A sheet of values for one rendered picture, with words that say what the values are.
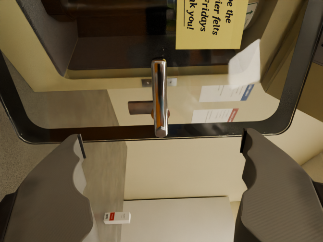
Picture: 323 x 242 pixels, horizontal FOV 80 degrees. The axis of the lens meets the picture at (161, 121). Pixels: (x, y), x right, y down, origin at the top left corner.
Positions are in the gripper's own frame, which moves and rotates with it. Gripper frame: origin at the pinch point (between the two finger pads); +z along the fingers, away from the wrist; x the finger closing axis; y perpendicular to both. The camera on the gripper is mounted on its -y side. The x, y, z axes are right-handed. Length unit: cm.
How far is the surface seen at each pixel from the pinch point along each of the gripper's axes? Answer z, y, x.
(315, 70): 19.4, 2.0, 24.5
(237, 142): 115, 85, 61
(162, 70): 8.6, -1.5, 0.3
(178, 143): 114, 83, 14
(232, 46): 13.5, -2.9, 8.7
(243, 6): 13.5, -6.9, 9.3
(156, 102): 8.6, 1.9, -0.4
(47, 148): 26.0, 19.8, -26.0
